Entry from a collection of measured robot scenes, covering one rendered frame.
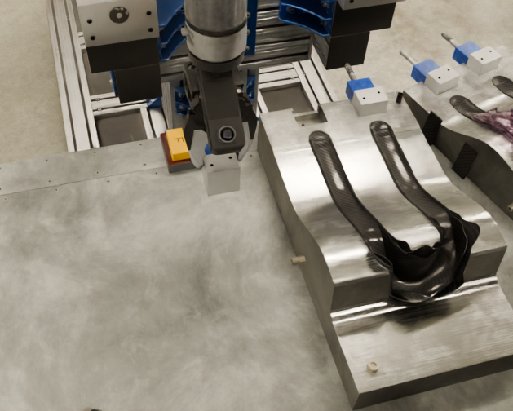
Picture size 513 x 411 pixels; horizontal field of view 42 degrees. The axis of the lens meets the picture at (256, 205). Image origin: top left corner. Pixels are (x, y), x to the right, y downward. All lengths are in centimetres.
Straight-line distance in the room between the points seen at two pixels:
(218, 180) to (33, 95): 165
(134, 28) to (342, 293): 62
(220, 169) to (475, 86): 57
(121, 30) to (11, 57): 152
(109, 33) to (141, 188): 29
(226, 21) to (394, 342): 48
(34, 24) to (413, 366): 227
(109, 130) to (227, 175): 114
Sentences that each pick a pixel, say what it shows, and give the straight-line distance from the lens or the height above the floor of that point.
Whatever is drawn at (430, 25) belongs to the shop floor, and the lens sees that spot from 294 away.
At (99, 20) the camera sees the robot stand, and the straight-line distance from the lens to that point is 125.
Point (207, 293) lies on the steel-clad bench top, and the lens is 104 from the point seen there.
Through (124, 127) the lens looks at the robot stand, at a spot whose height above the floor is 21.
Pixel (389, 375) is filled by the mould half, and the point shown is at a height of 86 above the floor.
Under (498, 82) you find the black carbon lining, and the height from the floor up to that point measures 85.
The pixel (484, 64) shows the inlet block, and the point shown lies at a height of 88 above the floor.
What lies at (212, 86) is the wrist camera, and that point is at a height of 111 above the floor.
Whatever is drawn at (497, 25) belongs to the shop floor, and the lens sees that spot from 304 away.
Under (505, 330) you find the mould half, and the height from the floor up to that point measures 86.
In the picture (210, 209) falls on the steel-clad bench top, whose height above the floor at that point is 80.
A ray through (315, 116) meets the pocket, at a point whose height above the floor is 87.
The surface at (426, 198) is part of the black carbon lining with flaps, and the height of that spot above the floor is 89.
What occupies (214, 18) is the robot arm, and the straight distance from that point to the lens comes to 80.
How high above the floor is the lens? 170
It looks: 52 degrees down
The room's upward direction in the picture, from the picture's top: 4 degrees clockwise
